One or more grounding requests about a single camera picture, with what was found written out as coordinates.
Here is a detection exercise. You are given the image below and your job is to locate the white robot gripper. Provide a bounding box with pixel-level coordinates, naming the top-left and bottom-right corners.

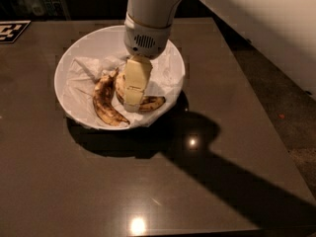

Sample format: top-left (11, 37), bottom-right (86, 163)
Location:
top-left (123, 14), bottom-right (172, 113)

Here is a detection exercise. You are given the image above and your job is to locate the spotted ripe banana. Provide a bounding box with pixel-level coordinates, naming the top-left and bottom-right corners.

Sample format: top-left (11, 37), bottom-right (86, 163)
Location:
top-left (115, 72), bottom-right (166, 112)
top-left (93, 68), bottom-right (129, 126)

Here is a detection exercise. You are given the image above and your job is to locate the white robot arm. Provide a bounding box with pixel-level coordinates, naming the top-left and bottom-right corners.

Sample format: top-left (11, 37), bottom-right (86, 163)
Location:
top-left (124, 0), bottom-right (316, 100)

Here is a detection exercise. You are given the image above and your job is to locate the white round bowl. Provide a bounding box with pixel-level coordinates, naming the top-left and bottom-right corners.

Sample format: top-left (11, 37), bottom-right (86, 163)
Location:
top-left (53, 25), bottom-right (186, 131)

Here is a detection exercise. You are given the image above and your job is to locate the white crumpled paper towel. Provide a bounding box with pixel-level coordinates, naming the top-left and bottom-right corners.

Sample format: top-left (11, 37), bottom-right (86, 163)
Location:
top-left (62, 37), bottom-right (183, 128)

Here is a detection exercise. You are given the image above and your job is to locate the white plastic milk jug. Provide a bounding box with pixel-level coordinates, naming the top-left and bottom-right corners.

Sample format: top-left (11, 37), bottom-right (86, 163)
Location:
top-left (31, 0), bottom-right (45, 17)

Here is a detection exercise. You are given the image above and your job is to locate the black white fiducial marker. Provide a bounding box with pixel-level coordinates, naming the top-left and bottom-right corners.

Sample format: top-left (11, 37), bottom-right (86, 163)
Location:
top-left (0, 21), bottom-right (31, 43)

